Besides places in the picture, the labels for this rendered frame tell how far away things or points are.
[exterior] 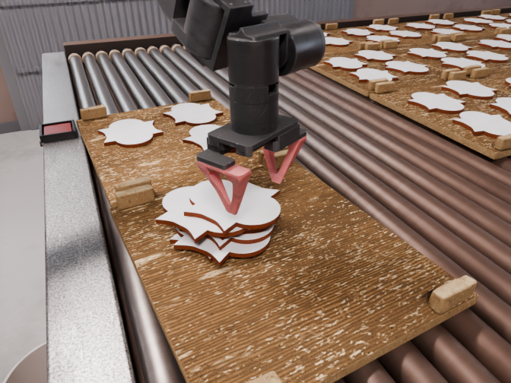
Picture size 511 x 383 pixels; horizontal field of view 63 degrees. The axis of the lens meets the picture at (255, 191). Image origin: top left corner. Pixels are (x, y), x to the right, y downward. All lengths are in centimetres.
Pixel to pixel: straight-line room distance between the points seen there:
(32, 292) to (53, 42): 206
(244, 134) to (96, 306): 28
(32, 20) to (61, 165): 268
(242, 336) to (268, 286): 8
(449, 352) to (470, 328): 5
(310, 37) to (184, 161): 40
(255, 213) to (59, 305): 27
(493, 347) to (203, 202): 39
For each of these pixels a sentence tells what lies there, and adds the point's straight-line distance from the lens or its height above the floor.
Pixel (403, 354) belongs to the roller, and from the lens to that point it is 51.
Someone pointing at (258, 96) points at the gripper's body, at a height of 116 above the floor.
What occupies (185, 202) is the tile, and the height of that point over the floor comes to 98.
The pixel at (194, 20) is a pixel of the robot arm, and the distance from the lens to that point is 50.
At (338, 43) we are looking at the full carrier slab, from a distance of 176.
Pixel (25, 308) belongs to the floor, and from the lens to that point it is 201.
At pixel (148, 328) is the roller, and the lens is 52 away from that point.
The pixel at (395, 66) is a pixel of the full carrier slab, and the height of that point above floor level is 95.
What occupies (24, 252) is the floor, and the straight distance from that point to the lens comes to 232.
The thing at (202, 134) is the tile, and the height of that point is 94.
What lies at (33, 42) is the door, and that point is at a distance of 357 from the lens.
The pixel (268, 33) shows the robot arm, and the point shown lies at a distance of 47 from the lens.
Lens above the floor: 131
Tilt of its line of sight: 32 degrees down
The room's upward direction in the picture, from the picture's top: straight up
